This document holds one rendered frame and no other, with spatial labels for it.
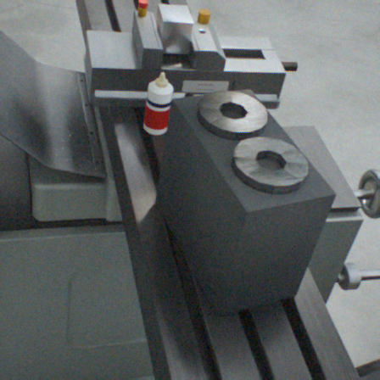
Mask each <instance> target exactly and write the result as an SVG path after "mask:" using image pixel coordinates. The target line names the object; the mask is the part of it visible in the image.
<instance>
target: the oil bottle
mask: <svg viewBox="0 0 380 380"><path fill-rule="evenodd" d="M172 92H173V87H172V86H171V85H170V84H169V83H168V80H166V79H165V73H164V72H161V74H160V76H159V78H157V79H156V80H155V81H152V82H150V83H149V84H148V98H147V105H146V111H145V118H144V125H143V127H144V129H145V131H147V132H148V133H150V134H153V135H161V134H164V133H165V132H166V131H167V126H168V121H169V117H170V101H171V97H172Z"/></svg>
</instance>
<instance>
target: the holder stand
mask: <svg viewBox="0 0 380 380"><path fill-rule="evenodd" d="M335 197H336V193H335V192H334V191H333V190H332V188H331V187H330V186H329V185H328V183H327V182H326V181H325V180H324V178H323V177H322V175H321V174H320V173H319V172H318V171H317V169H316V168H315V167H314V165H313V164H312V163H311V162H310V161H309V160H308V159H307V158H306V156H305V155H304V154H302V152H301V151H300V150H299V148H298V147H297V146H296V145H295V144H294V142H293V140H292V138H291V137H290V136H289V135H288V134H287V133H286V132H285V131H284V130H283V129H282V128H281V127H280V125H279V124H278V123H277V121H276V120H275V119H274V118H273V117H272V115H271V114H270V112H269V111H268V110H267V109H266V108H265V106H264V105H263V104H262V102H261V101H260V100H259V99H258V98H257V97H256V96H255V95H254V93H253V92H251V90H242V91H235V92H231V91H217V92H212V93H209V94H207V95H203V96H195V97H189V98H173V99H171V101H170V117H169V121H168V126H167V132H166V138H165V147H164V152H163V158H162V162H161V168H160V173H159V183H158V188H157V193H156V199H155V202H156V204H157V205H158V207H159V210H160V212H161V213H162V214H163V216H164V218H165V220H166V222H167V223H168V225H169V227H170V229H171V232H172V233H173V235H174V237H175V239H176V241H177V242H178V244H179V246H180V248H181V250H182V252H183V253H184V254H185V256H186V258H187V261H188V262H189V265H190V267H191V269H192V271H193V273H194V275H195V277H196V278H197V279H198V281H199V283H200V285H201V287H202V289H203V290H204V292H205V294H206V296H207V298H208V300H209V302H210V303H211V307H212V309H213V310H214V311H215V313H216V315H217V316H222V315H225V314H229V313H234V312H238V311H241V310H246V309H250V308H253V307H256V306H259V305H264V304H268V303H270V302H274V301H278V300H280V299H285V298H288V297H294V296H296V295H297V293H298V291H299V287H300V285H301V283H302V281H303V278H304V276H305V270H306V269H307V266H308V264H309V262H310V258H311V256H312V254H313V252H314V249H315V247H316V245H317V242H318V240H319V237H320V236H321V232H322V229H323V227H324V225H325V223H326V221H327V216H328V213H329V211H330V209H331V207H332V204H333V200H334V199H335Z"/></svg>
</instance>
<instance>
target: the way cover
mask: <svg viewBox="0 0 380 380"><path fill-rule="evenodd" d="M23 69H24V70H23ZM33 70H34V71H35V72H34V71H33ZM7 73H8V74H7ZM29 73H31V74H29ZM77 73H78V74H79V75H78V74H77ZM72 74H73V75H72ZM68 80H69V81H68ZM77 82H79V83H77ZM38 84H39V85H38ZM51 84H52V85H51ZM77 86H78V87H77ZM76 87H77V88H76ZM65 92H66V93H65ZM24 94H25V95H24ZM74 94H75V95H74ZM38 98H39V99H38ZM37 99H38V100H37ZM15 100H16V101H15ZM62 102H63V104H62ZM87 106H88V107H87ZM43 107H44V108H43ZM55 107H56V108H55ZM6 112H7V114H6ZM43 114H44V115H43ZM71 115H72V116H71ZM19 116H20V117H19ZM44 116H45V117H46V118H45V117H44ZM7 117H8V118H7ZM6 124H7V125H6ZM60 126H61V128H59V127H60ZM22 128H24V130H23V129H22ZM10 130H11V131H10ZM49 131H50V133H49ZM37 132H38V133H39V134H38V133H37ZM72 132H74V133H72ZM0 135H2V136H3V137H5V138H6V139H8V140H9V141H10V142H11V143H13V144H14V145H16V146H17V147H20V148H21V149H23V150H24V151H26V152H27V153H28V154H29V155H31V156H32V157H33V158H35V159H37V160H38V161H39V162H41V163H42V164H44V165H45V166H47V167H49V168H51V169H53V170H61V171H66V172H71V173H76V174H82V175H87V176H100V177H105V178H106V177H107V176H106V172H105V168H104V163H103V156H102V152H101V148H100V143H99V139H98V131H97V127H96V122H95V118H94V113H93V110H92V106H91V104H90V103H89V99H88V92H87V79H86V73H82V72H79V71H75V70H69V69H66V68H65V67H61V66H57V65H54V64H48V63H44V62H42V61H39V60H37V59H35V58H33V57H32V56H31V55H30V54H29V53H27V52H26V51H25V50H24V49H23V48H22V47H21V46H20V45H19V44H18V43H16V42H15V41H14V40H13V39H12V38H10V37H9V36H8V35H7V34H6V33H4V32H3V31H1V30H0ZM45 136H46V137H45ZM89 136H90V137H89ZM48 137H49V138H48ZM33 139H34V140H33ZM62 140H64V141H62ZM68 140H69V141H68ZM25 141H26V142H25ZM35 141H36V142H35ZM83 141H84V142H83ZM83 143H84V144H83ZM55 149H56V150H55ZM91 150H92V151H93V152H92V151H91ZM37 151H38V152H37ZM56 154H57V155H56ZM67 159H68V161H66V160H67ZM84 159H85V160H84ZM88 161H90V163H89V162H88ZM80 165H82V166H80Z"/></svg>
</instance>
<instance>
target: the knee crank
mask: <svg viewBox="0 0 380 380"><path fill-rule="evenodd" d="M370 280H380V269H370V270H359V269H358V267H357V265H356V264H355V263H344V267H343V269H342V270H341V272H340V274H339V277H338V280H337V281H336V282H338V285H339V286H340V287H341V288H342V289H343V290H350V289H351V290H357V289H358V288H359V287H360V284H361V281H370Z"/></svg>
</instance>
